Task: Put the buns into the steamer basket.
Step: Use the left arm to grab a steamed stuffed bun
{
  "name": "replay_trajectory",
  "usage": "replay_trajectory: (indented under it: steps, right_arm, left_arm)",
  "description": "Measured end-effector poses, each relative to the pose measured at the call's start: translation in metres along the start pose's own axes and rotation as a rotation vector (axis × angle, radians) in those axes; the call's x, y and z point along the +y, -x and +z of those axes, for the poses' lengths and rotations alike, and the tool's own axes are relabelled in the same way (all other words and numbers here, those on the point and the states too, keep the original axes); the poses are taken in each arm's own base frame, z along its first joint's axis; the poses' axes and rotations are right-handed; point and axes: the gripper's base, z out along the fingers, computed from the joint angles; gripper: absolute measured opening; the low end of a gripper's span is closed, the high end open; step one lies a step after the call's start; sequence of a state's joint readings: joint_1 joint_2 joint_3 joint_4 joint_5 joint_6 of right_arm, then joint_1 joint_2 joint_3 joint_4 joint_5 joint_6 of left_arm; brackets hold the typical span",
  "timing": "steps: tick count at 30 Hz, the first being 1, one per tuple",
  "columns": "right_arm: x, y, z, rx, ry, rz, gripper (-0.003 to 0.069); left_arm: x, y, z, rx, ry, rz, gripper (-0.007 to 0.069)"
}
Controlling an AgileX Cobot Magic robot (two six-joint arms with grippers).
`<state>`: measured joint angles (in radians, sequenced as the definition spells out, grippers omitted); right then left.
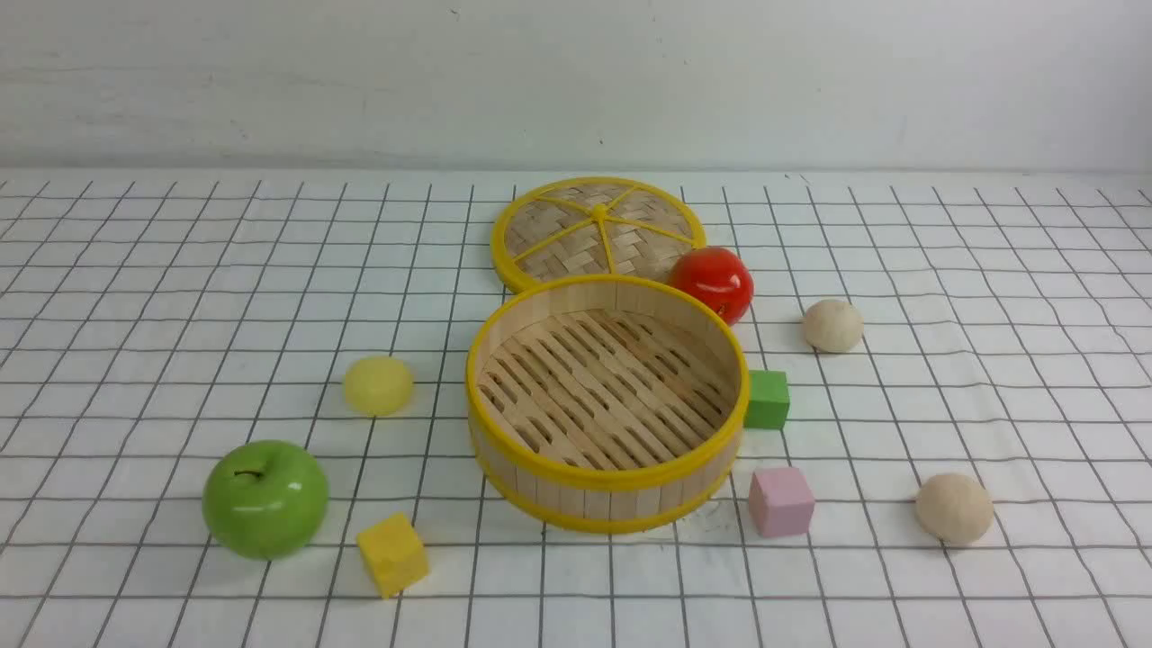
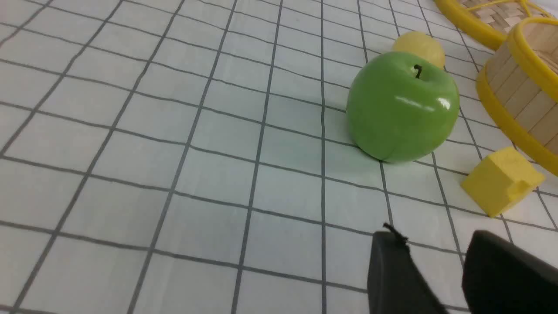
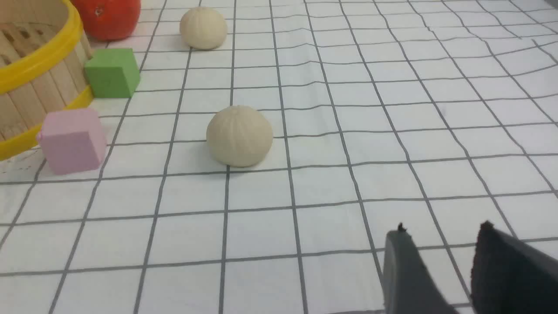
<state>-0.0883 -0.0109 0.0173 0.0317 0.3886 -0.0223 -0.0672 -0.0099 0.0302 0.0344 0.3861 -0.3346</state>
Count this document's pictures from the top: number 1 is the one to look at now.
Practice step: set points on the white grid tablecloth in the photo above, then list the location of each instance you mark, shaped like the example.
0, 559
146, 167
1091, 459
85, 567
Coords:
153, 321

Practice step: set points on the beige bun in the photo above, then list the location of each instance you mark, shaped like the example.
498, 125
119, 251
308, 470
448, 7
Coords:
955, 508
832, 326

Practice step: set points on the green apple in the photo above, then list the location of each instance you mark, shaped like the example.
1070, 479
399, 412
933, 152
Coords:
266, 499

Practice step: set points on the woven bamboo steamer lid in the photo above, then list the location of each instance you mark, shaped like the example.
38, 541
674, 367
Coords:
599, 225

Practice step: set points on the bamboo steamer tray yellow rim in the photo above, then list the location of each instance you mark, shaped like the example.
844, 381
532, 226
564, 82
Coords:
606, 404

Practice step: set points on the pink cube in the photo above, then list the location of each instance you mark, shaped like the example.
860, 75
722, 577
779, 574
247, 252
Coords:
781, 502

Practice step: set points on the green cube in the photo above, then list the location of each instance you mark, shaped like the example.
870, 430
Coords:
769, 401

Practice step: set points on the yellow cube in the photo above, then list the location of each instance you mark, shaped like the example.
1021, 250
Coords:
393, 555

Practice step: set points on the red tomato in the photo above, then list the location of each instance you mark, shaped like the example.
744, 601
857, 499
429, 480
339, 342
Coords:
716, 277

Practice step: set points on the yellow bun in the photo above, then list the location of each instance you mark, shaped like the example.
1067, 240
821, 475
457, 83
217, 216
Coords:
378, 385

